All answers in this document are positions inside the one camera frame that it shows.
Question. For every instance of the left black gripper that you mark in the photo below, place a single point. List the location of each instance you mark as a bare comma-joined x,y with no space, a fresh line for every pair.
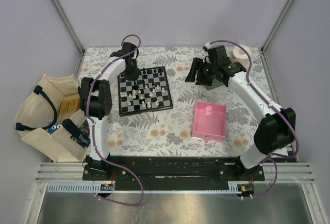
135,75

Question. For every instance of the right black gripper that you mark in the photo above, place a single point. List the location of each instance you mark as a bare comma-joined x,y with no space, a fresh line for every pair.
197,64

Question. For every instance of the black and grey chessboard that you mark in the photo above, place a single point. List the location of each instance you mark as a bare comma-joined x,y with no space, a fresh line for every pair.
150,92

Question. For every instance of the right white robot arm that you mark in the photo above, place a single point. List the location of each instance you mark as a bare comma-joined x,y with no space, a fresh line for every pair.
276,125

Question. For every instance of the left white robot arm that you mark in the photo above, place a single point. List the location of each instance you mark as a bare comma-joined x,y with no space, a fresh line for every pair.
96,100

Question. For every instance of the green plastic box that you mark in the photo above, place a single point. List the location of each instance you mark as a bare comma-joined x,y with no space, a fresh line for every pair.
215,84

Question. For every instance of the pink plastic box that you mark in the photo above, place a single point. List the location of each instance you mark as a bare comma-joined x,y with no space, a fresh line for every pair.
209,122

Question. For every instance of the tape roll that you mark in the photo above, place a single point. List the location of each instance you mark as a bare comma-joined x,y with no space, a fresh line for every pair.
238,55

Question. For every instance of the floral tablecloth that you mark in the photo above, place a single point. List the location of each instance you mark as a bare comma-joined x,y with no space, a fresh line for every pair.
168,132

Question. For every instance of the beige tote bag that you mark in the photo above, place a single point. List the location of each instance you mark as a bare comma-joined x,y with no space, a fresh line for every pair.
38,113

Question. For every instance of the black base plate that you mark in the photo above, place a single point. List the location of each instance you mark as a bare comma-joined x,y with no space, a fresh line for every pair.
161,167

